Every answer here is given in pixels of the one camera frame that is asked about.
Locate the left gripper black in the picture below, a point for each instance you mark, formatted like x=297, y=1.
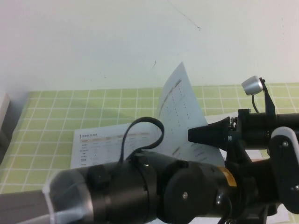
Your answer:
x=252, y=186

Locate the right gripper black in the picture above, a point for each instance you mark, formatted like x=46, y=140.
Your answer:
x=252, y=130

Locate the white printed book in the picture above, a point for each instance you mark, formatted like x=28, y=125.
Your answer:
x=180, y=98

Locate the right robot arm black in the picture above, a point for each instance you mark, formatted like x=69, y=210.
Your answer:
x=287, y=120

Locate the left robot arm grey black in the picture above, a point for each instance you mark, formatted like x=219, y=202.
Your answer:
x=140, y=191

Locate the green checked tablecloth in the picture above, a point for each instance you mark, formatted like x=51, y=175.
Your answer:
x=58, y=112

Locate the white box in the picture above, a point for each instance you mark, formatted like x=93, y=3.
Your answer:
x=3, y=109

